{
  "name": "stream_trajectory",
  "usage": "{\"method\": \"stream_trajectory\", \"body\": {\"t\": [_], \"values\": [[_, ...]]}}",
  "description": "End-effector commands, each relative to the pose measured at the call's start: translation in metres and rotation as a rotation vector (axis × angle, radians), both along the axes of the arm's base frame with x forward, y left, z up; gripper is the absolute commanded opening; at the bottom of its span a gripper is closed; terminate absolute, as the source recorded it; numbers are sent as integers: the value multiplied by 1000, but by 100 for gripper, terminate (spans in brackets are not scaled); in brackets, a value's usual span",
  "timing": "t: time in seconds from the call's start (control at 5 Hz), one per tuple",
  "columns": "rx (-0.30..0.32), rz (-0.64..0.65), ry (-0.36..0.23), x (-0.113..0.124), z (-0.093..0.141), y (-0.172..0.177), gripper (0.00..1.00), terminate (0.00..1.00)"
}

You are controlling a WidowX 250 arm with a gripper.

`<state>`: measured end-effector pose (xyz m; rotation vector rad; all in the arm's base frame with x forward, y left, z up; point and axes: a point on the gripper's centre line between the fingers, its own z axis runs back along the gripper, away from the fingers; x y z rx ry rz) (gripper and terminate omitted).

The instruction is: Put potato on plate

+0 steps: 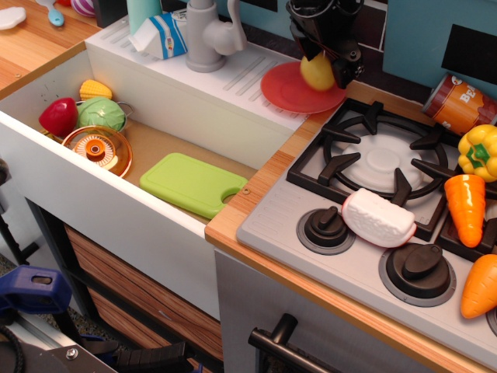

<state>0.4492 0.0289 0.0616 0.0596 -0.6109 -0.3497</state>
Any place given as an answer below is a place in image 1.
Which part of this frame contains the black stove burner grate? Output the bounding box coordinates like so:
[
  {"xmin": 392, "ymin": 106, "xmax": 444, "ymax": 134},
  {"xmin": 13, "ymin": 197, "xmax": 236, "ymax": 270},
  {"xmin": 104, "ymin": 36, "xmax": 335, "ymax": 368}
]
[{"xmin": 287, "ymin": 99, "xmax": 457, "ymax": 241}]

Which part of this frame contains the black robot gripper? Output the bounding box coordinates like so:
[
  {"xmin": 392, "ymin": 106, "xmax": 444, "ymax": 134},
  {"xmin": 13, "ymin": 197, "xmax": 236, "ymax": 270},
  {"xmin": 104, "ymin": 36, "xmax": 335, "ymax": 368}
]
[{"xmin": 286, "ymin": 1, "xmax": 364, "ymax": 89}]

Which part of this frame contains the black right stove knob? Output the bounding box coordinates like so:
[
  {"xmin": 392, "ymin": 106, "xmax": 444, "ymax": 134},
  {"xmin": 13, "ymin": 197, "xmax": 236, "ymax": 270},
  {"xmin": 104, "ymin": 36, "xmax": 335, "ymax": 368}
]
[{"xmin": 378, "ymin": 243, "xmax": 457, "ymax": 308}]

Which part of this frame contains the grey toy stovetop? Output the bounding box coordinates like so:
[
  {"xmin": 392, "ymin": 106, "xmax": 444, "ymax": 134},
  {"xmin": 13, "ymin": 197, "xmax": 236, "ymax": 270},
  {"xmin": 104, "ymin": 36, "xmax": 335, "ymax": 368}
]
[{"xmin": 236, "ymin": 98, "xmax": 497, "ymax": 372}]

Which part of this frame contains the black oven door handle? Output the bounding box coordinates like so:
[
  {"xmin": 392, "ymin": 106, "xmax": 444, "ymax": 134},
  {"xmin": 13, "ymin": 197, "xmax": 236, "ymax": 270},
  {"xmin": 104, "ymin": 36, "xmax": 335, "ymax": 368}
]
[{"xmin": 248, "ymin": 313, "xmax": 336, "ymax": 372}]

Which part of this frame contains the striped pink white ball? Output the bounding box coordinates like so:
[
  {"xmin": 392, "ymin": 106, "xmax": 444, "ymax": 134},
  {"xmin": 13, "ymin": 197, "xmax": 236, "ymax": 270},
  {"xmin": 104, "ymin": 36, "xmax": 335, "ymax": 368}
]
[{"xmin": 71, "ymin": 0, "xmax": 96, "ymax": 18}]

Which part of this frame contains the blue clamp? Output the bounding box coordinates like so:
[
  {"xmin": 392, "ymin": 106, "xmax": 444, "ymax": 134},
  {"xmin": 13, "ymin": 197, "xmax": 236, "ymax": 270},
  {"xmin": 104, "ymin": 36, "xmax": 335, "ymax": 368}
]
[{"xmin": 1, "ymin": 265, "xmax": 72, "ymax": 317}]

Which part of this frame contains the white sink basin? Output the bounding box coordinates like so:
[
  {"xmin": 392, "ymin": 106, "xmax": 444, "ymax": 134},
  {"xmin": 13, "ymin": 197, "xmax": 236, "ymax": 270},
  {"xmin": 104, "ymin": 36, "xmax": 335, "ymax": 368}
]
[{"xmin": 1, "ymin": 19, "xmax": 305, "ymax": 317}]

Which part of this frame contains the upper orange toy carrot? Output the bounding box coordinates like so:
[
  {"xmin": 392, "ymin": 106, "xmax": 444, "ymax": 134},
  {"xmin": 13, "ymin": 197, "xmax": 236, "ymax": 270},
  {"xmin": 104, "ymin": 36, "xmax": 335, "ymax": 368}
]
[{"xmin": 444, "ymin": 174, "xmax": 486, "ymax": 248}]

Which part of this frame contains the black left stove knob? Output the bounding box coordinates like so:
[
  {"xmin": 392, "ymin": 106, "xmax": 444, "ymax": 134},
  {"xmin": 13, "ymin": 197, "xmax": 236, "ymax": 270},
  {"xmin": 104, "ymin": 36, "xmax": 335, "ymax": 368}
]
[{"xmin": 296, "ymin": 206, "xmax": 356, "ymax": 256}]

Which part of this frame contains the orange transparent pot lid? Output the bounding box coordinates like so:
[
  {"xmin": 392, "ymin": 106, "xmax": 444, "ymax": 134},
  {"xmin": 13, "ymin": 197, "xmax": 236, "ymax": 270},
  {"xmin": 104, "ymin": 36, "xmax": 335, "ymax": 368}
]
[{"xmin": 62, "ymin": 126, "xmax": 133, "ymax": 177}]

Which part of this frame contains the black stove knob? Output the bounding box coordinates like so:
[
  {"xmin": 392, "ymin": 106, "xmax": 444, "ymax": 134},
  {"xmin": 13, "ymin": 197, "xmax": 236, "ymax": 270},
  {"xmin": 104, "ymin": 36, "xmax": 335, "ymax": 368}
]
[
  {"xmin": 378, "ymin": 243, "xmax": 457, "ymax": 308},
  {"xmin": 296, "ymin": 206, "xmax": 356, "ymax": 256}
]

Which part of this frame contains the yellow toy corn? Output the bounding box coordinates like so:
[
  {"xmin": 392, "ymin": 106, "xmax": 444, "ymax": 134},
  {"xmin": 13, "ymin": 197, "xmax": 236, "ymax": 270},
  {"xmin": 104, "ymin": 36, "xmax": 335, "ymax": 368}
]
[{"xmin": 79, "ymin": 79, "xmax": 113, "ymax": 100}]

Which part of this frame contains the white toy bread slice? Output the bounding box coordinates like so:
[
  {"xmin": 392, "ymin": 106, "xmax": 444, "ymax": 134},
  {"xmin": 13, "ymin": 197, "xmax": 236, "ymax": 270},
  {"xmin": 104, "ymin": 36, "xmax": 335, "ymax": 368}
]
[{"xmin": 341, "ymin": 188, "xmax": 417, "ymax": 248}]

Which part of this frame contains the yellow toy potato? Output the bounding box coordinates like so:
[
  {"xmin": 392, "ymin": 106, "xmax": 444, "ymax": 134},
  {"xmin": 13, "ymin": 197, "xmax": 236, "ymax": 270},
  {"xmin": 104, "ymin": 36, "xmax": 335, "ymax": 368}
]
[{"xmin": 300, "ymin": 52, "xmax": 335, "ymax": 92}]

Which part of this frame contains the blue white milk carton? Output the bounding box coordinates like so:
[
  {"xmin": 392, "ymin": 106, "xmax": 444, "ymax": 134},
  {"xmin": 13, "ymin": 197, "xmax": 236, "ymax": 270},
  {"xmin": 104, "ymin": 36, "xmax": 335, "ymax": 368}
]
[{"xmin": 129, "ymin": 10, "xmax": 188, "ymax": 60}]

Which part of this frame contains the green plastic cutting board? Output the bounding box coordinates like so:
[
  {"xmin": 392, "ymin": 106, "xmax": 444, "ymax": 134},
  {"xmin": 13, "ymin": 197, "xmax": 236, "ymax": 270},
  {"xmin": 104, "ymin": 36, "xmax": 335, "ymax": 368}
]
[{"xmin": 139, "ymin": 152, "xmax": 248, "ymax": 219}]

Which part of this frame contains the green toy cabbage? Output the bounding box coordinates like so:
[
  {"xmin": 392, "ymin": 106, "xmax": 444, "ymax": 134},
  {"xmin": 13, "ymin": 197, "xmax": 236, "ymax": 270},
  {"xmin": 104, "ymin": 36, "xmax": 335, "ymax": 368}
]
[{"xmin": 76, "ymin": 96, "xmax": 127, "ymax": 133}]

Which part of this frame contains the red toy pepper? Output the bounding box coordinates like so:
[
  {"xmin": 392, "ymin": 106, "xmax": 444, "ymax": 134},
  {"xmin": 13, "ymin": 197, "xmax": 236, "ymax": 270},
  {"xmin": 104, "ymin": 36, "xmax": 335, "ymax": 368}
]
[{"xmin": 38, "ymin": 97, "xmax": 78, "ymax": 138}]

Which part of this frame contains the white toy food piece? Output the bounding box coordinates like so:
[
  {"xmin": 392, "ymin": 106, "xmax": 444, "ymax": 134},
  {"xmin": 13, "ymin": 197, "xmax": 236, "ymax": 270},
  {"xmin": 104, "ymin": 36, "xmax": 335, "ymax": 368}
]
[{"xmin": 0, "ymin": 6, "xmax": 26, "ymax": 30}]

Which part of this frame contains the orange toy carrot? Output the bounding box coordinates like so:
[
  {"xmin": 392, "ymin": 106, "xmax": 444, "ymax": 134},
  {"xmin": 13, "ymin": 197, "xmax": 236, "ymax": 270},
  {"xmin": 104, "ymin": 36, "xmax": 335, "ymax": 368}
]
[
  {"xmin": 444, "ymin": 174, "xmax": 486, "ymax": 248},
  {"xmin": 461, "ymin": 254, "xmax": 496, "ymax": 319}
]

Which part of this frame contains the yellow toy bell pepper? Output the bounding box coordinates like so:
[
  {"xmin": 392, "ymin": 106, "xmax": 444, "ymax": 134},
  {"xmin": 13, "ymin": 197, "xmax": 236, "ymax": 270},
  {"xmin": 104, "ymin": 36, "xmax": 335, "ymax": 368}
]
[{"xmin": 458, "ymin": 124, "xmax": 496, "ymax": 183}]

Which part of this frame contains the blue toy spoon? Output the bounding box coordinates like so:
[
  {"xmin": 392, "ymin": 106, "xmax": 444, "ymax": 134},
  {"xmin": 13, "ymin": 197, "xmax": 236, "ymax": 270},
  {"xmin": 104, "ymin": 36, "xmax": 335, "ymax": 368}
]
[{"xmin": 36, "ymin": 0, "xmax": 64, "ymax": 27}]

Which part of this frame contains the lower orange toy carrot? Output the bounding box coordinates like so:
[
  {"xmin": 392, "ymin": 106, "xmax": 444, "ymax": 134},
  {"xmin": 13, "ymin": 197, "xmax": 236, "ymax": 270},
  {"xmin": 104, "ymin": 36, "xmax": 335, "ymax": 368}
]
[{"xmin": 461, "ymin": 254, "xmax": 496, "ymax": 319}]

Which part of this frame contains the red plastic plate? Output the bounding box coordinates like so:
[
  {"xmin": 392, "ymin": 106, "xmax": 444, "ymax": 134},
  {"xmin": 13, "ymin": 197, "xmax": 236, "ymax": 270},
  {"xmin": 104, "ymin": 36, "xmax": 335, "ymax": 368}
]
[{"xmin": 260, "ymin": 62, "xmax": 346, "ymax": 114}]

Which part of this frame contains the grey toy faucet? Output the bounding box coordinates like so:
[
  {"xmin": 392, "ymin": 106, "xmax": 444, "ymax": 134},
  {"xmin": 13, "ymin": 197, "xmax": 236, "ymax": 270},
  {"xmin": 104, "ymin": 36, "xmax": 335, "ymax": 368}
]
[{"xmin": 186, "ymin": 0, "xmax": 248, "ymax": 73}]

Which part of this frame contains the orange toy beans can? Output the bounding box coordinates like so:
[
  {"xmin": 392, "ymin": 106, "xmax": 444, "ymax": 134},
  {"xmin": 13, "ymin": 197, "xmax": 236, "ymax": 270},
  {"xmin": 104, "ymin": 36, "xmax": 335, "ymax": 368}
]
[{"xmin": 422, "ymin": 74, "xmax": 496, "ymax": 136}]

